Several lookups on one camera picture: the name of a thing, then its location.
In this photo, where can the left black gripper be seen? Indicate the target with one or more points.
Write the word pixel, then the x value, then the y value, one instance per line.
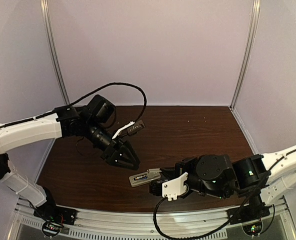
pixel 113 152

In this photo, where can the grey remote control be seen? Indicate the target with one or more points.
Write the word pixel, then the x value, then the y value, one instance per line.
pixel 134 183

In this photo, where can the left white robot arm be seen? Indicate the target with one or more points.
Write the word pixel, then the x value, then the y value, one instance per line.
pixel 65 121

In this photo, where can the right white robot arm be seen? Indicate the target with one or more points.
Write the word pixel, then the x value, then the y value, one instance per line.
pixel 261 178

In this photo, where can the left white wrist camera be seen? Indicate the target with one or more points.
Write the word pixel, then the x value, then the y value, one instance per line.
pixel 117 133

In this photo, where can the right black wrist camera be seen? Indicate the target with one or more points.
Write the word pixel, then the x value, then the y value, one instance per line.
pixel 170 189

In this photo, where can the front aluminium rail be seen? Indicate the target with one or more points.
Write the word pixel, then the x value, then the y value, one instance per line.
pixel 105 225

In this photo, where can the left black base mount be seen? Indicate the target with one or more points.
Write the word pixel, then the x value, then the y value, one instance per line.
pixel 55 218

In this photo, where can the left aluminium frame post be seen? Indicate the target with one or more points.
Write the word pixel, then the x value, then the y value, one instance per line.
pixel 53 51

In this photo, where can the aluminium frame post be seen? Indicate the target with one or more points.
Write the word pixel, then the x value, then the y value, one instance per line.
pixel 53 51
pixel 253 25

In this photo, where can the right aluminium frame post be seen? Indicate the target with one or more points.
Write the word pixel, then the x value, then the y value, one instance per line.
pixel 253 25

